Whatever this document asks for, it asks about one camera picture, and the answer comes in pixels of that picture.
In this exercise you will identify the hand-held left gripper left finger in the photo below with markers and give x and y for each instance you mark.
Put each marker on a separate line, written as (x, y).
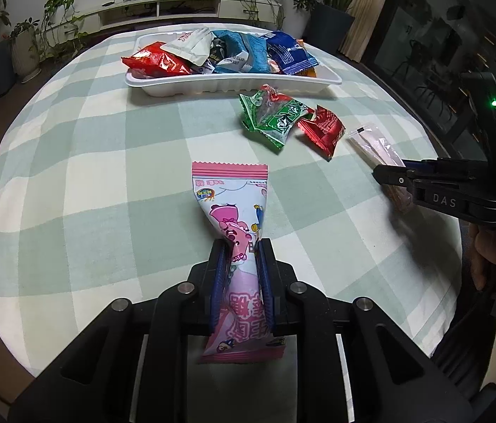
(219, 275)

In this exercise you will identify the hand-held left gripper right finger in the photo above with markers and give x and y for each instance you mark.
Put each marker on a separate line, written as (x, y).
(268, 275)

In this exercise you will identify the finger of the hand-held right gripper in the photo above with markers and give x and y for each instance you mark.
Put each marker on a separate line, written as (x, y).
(450, 169)
(441, 198)

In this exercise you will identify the pink cartoon snack packet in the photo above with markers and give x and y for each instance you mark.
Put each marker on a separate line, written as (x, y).
(230, 211)

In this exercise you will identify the pale pink snack packet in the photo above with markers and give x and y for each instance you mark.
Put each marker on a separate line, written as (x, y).
(373, 145)

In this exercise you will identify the white plastic tray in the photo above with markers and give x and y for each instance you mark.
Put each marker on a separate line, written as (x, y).
(230, 84)

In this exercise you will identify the dark blue snack packet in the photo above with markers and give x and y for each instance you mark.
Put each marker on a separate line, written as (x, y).
(290, 50)

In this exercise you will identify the light blue snack bag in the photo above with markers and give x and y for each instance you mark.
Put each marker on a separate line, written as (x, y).
(241, 50)

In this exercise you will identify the white snack bag red print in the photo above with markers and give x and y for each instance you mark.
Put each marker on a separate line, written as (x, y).
(190, 46)

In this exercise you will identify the dark red snack packet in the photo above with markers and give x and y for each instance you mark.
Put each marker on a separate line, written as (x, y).
(323, 127)

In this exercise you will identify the glass sliding door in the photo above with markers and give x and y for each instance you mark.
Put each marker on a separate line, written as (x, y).
(433, 31)

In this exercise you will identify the green white checkered tablecloth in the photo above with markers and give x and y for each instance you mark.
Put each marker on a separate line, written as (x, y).
(98, 185)

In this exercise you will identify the green snack packet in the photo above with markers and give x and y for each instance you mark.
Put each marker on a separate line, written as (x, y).
(274, 119)

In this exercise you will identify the orange snack packet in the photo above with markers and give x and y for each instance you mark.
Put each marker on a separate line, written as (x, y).
(307, 72)

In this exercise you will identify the beige curtain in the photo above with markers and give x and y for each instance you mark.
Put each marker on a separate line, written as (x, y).
(364, 13)

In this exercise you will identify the broad-leaf plant dark pot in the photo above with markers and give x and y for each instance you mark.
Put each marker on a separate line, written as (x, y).
(329, 26)

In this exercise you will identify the bushy plant white pot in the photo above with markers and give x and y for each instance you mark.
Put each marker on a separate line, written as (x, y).
(295, 17)

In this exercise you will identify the white television cabinet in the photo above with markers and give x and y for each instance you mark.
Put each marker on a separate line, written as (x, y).
(177, 9)

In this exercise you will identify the small plant beige pot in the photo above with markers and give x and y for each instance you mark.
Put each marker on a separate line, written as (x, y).
(25, 57)

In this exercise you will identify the trailing pothos plant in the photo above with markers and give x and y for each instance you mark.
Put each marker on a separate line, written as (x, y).
(61, 22)

